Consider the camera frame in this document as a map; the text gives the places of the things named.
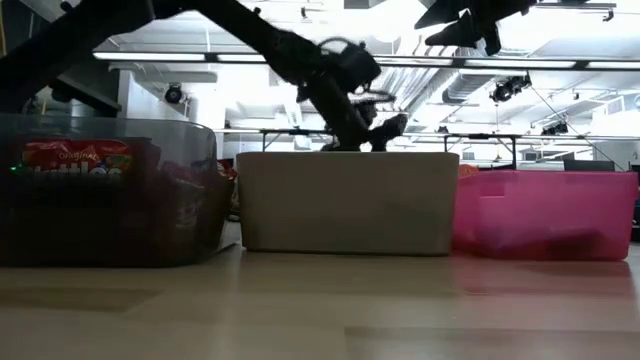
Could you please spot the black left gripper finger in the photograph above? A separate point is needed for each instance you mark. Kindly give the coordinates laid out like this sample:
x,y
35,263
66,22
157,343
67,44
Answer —
x,y
355,140
387,132

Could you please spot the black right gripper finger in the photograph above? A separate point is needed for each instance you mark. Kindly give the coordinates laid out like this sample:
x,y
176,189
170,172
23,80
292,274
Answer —
x,y
470,32
440,17

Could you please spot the smoky grey translucent plastic bin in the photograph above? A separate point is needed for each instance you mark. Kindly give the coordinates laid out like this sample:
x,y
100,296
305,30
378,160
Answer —
x,y
100,225

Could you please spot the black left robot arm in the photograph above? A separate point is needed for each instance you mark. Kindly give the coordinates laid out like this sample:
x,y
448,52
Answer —
x,y
75,45

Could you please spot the black framed background table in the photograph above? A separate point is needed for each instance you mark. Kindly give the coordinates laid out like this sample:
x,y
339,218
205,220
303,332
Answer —
x,y
290,132
480,136

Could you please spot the light grey plastic bin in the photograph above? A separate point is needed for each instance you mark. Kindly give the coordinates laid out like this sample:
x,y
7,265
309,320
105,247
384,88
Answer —
x,y
345,205

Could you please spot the black ceiling spot lamp cluster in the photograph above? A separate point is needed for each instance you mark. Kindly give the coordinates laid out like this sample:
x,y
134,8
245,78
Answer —
x,y
555,129
510,87

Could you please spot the black ceiling track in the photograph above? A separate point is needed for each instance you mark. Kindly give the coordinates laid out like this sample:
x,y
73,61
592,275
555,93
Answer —
x,y
570,5

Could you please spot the orange background object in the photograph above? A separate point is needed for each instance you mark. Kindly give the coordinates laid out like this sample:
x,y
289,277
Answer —
x,y
468,170

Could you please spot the pink translucent plastic bin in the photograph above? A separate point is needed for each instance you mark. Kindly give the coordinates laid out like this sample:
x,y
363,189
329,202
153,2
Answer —
x,y
550,200

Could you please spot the black monitor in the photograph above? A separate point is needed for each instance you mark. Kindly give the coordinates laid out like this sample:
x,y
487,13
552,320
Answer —
x,y
590,166

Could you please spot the long ceiling light strip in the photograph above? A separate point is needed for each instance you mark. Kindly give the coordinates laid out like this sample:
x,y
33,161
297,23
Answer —
x,y
150,56

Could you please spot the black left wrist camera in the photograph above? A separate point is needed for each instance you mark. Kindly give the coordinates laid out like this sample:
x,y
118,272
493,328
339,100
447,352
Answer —
x,y
362,67

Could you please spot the silver ventilation duct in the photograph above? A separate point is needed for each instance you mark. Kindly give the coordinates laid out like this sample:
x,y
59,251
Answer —
x,y
470,87

